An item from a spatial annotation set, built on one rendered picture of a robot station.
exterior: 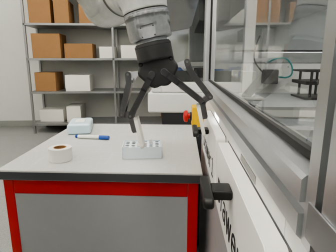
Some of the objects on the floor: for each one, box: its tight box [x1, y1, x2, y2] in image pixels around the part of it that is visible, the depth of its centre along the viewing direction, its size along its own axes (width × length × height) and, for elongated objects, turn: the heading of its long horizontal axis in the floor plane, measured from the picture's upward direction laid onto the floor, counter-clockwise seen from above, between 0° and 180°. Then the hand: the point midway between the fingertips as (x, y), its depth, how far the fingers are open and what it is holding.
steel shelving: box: [20, 0, 162, 134], centre depth 443 cm, size 363×49×200 cm, turn 93°
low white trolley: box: [0, 124, 203, 252], centre depth 119 cm, size 58×62×76 cm
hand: (172, 136), depth 64 cm, fingers open, 13 cm apart
